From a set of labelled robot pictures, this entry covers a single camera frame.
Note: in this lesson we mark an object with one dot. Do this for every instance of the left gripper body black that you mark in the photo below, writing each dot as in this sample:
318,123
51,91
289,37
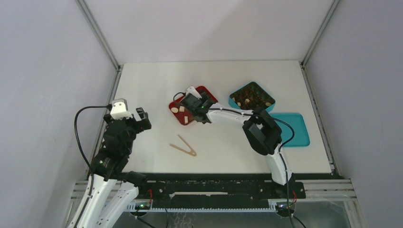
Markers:
133,126

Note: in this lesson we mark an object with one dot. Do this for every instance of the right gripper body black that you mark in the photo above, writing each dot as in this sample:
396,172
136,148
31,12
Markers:
203,98

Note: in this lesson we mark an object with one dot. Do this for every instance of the red chocolate tray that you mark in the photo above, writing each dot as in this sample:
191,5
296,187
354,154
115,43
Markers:
180,112

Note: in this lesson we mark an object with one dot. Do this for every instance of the teal chocolate box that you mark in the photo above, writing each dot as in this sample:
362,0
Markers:
250,97

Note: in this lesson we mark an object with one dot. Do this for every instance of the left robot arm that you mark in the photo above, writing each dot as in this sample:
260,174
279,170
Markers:
109,190

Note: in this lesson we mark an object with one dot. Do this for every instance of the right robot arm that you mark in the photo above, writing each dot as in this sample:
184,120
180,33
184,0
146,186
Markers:
261,129

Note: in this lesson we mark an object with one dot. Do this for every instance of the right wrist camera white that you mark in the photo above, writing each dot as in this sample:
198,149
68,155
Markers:
191,91

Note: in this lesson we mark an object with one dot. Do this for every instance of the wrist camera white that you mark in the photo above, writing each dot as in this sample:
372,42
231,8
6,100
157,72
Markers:
119,110
191,91

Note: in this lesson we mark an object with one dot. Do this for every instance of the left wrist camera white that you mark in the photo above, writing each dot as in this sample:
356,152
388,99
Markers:
119,110

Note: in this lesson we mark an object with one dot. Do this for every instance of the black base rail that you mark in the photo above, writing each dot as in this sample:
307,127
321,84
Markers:
217,191

